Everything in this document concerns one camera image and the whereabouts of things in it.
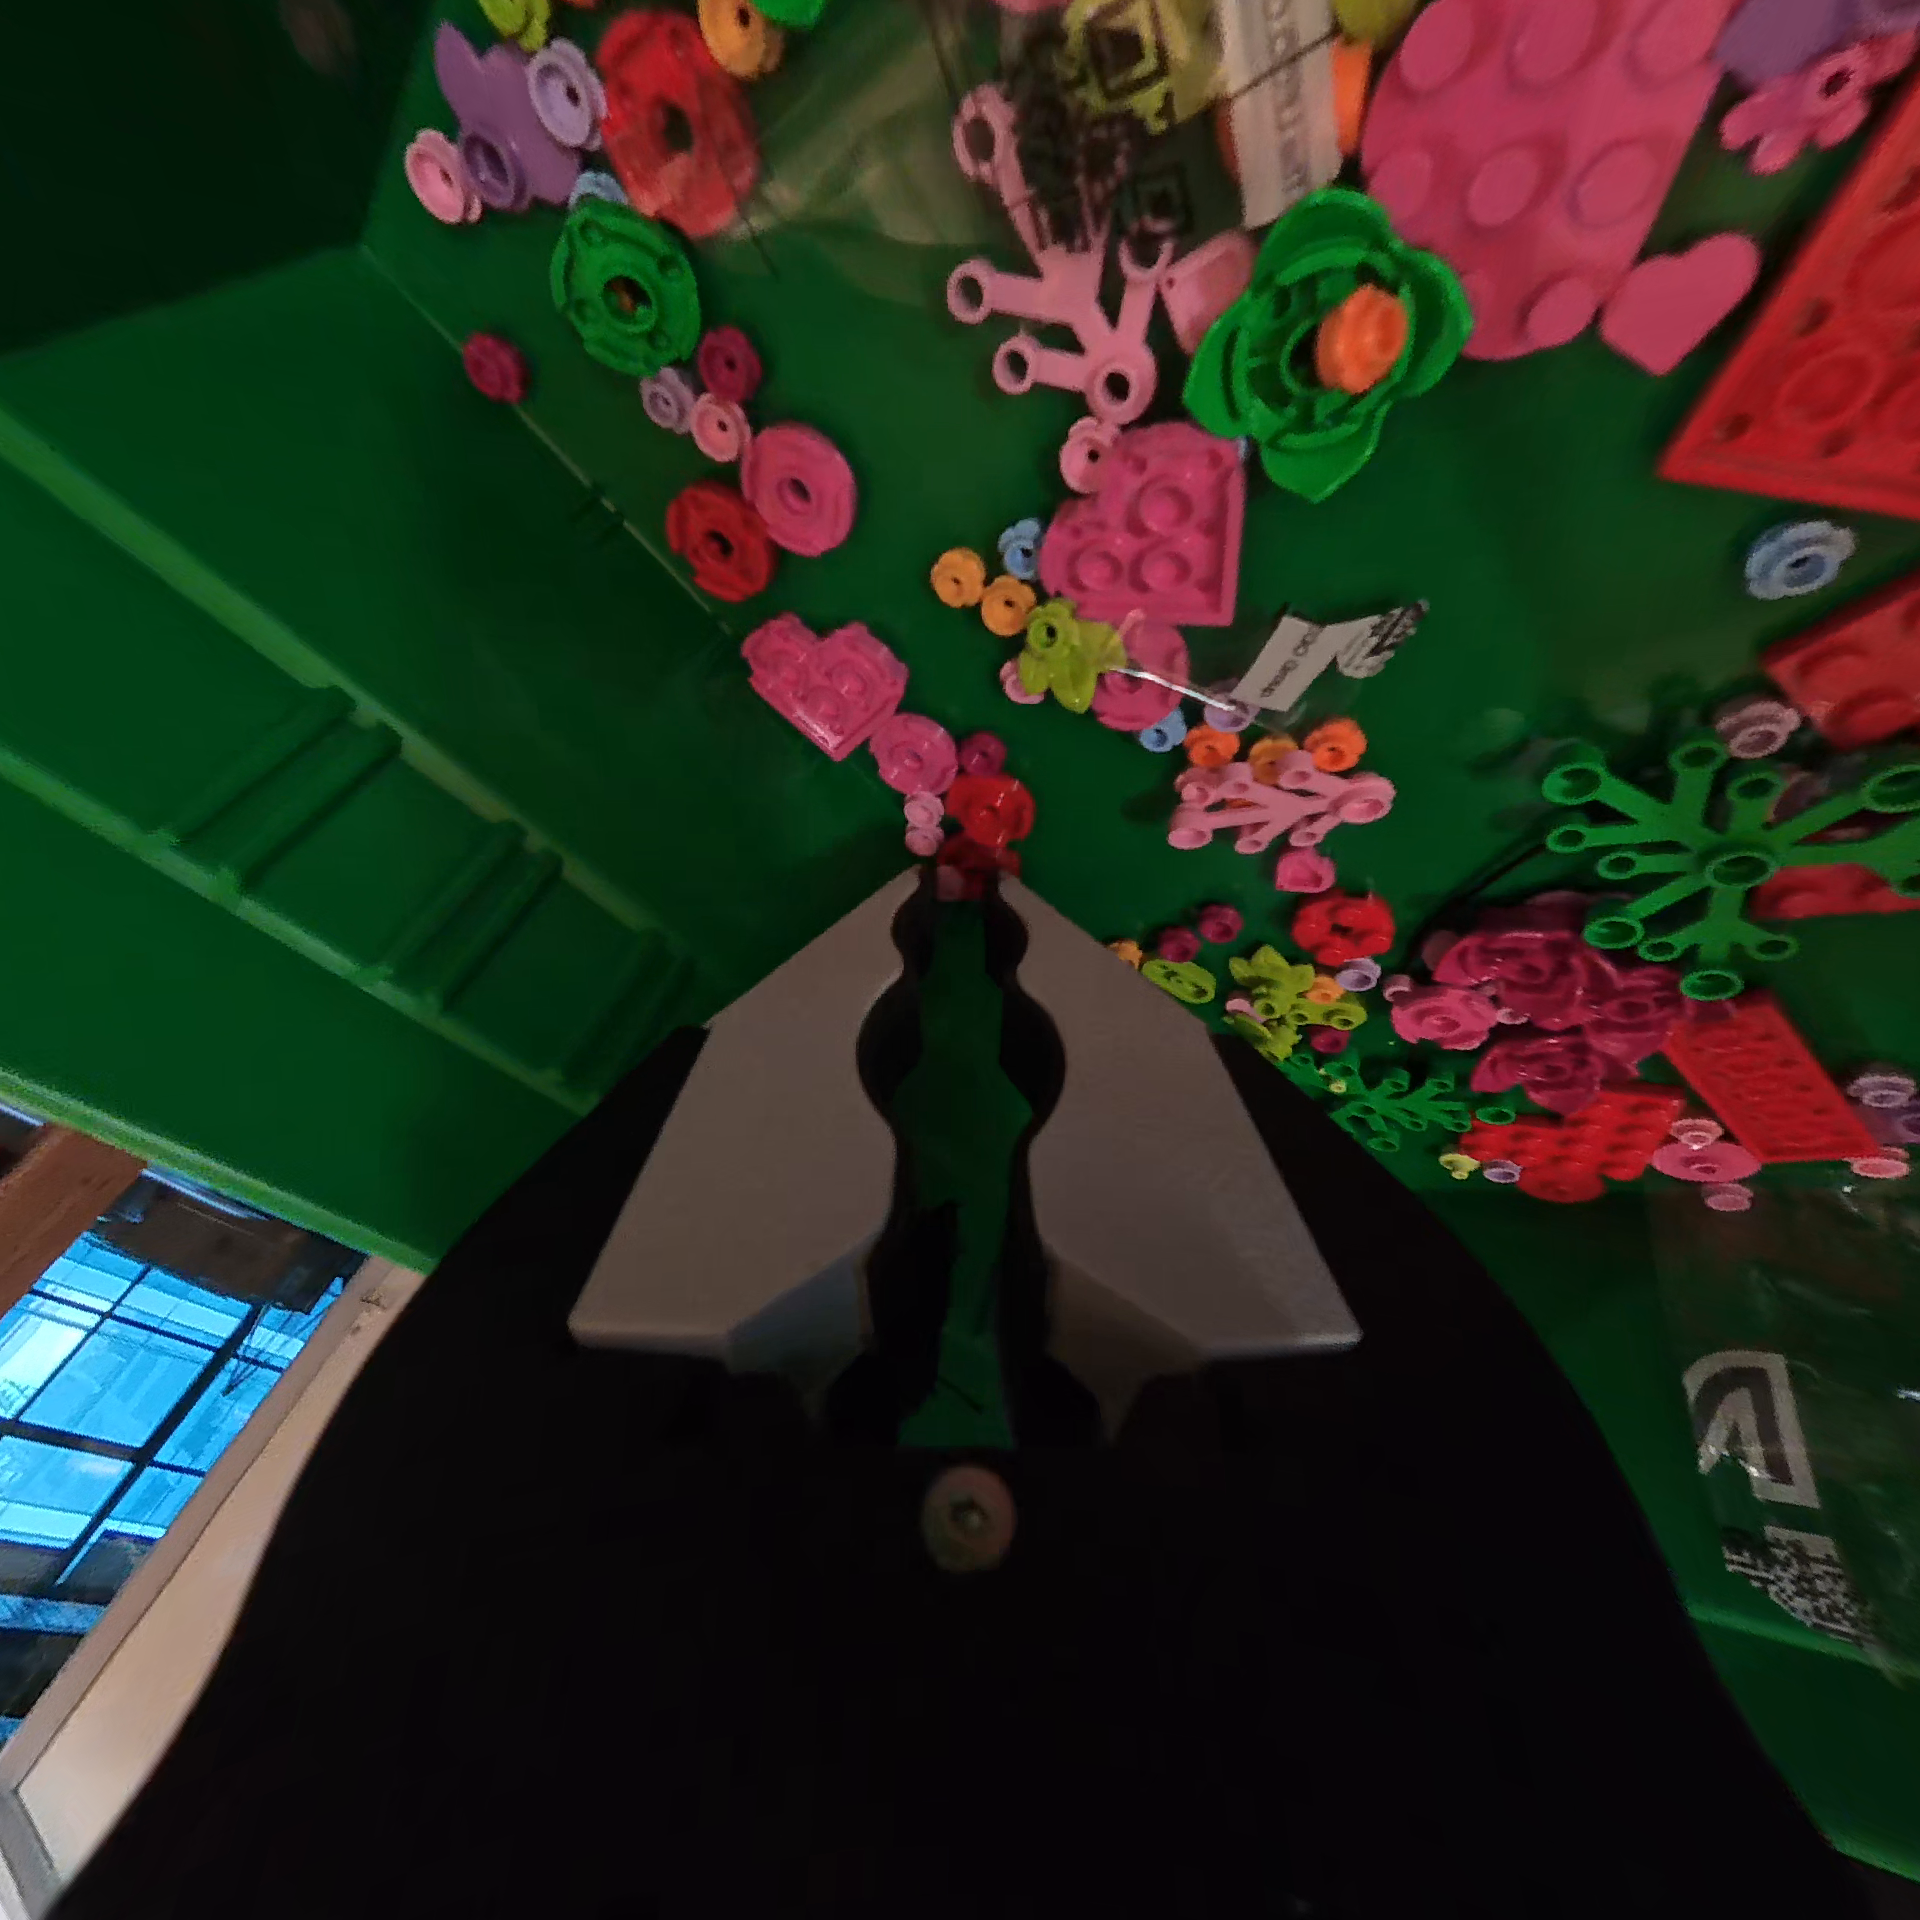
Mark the small pink lego stem piece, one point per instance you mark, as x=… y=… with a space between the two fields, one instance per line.
x=1275 y=803

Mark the lime green lego leaf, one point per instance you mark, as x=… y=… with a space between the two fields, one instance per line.
x=1069 y=652

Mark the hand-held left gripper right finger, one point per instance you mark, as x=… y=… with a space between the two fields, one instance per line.
x=1184 y=1184

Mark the large pink heart lego plate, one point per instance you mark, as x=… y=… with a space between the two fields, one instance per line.
x=1149 y=534

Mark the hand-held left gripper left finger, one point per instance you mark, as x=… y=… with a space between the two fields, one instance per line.
x=734 y=1172

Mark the small pink heart lego plate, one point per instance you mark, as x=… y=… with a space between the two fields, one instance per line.
x=826 y=683

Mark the red rectangular lego plate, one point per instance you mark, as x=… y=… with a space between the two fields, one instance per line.
x=1770 y=1079

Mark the large pink lego stem piece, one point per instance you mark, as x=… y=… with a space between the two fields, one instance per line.
x=1072 y=293

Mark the small red round lego plate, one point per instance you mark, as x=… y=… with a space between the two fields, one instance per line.
x=720 y=541

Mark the large pink round lego plate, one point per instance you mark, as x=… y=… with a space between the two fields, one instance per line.
x=1517 y=165

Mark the orange lego stud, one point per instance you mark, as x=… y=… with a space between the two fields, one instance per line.
x=1358 y=330

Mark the clear plastic bag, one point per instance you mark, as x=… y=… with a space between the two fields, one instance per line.
x=1786 y=1350
x=901 y=136

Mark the green plastic bin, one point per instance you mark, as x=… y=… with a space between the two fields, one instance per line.
x=224 y=600

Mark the lavender lego piece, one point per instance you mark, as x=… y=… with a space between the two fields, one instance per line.
x=504 y=130

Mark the pink lego heart tile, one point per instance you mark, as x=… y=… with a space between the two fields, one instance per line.
x=1674 y=307

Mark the small red lego flower stud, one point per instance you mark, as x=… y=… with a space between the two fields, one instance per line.
x=973 y=870

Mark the large red round lego plate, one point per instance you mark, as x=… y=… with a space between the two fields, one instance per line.
x=675 y=120

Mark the green lego leaf spoke piece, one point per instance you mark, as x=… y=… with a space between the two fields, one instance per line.
x=1723 y=862

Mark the blue lit window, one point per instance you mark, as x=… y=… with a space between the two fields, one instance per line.
x=119 y=1381

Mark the white ledge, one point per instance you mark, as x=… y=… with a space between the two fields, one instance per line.
x=166 y=1652

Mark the green round lego flower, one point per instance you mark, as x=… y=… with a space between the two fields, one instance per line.
x=622 y=285

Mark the red square lego plate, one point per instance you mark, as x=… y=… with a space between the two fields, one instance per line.
x=1851 y=669

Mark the pile of small lego pieces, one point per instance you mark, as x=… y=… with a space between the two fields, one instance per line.
x=1546 y=991

